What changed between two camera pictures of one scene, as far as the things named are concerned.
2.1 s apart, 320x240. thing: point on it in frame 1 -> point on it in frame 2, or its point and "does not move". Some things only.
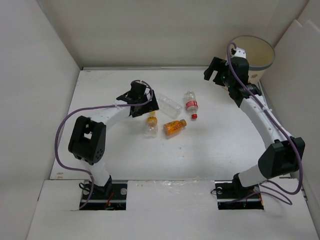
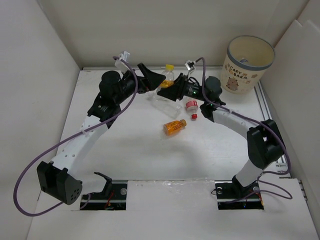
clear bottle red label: [191, 103] does not move
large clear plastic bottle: [170, 107] does not move
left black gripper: [151, 106] -> [153, 80]
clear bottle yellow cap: [151, 130] -> [169, 76]
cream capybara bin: [260, 54] does not move
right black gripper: [218, 64] -> [178, 89]
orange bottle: [174, 127] does not move
